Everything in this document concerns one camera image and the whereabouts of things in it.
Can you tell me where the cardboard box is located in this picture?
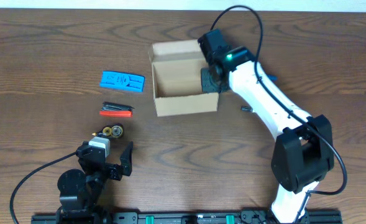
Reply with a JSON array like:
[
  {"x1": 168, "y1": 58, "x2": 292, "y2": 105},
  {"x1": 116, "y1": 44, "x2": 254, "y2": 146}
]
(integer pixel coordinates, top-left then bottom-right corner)
[{"x1": 149, "y1": 39, "x2": 219, "y2": 117}]

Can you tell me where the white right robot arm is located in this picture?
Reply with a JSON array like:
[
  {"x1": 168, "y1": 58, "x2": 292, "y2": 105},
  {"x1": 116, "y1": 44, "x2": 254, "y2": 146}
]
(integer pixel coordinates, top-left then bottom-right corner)
[{"x1": 198, "y1": 29, "x2": 334, "y2": 223}]

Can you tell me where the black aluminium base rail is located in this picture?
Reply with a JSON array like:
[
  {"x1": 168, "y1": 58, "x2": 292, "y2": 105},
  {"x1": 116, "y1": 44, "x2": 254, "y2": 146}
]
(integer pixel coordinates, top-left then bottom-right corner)
[{"x1": 30, "y1": 208, "x2": 343, "y2": 224}]

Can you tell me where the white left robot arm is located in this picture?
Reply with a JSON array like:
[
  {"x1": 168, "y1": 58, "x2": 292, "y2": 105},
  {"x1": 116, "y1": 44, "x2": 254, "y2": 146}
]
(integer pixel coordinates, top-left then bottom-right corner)
[{"x1": 55, "y1": 139, "x2": 134, "y2": 223}]

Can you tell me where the correction tape dispenser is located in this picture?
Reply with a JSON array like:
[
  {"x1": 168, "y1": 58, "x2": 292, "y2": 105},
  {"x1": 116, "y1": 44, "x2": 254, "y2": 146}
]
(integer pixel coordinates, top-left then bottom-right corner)
[{"x1": 92, "y1": 124, "x2": 124, "y2": 139}]

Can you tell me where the black whiteboard marker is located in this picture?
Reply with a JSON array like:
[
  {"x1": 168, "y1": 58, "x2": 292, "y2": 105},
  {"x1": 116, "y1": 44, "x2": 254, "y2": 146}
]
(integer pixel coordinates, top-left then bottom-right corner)
[{"x1": 240, "y1": 106, "x2": 254, "y2": 113}]

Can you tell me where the blue whiteboard marker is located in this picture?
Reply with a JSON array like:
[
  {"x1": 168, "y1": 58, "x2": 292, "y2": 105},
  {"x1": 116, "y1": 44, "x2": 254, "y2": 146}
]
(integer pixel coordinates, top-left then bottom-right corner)
[{"x1": 267, "y1": 75, "x2": 277, "y2": 81}]

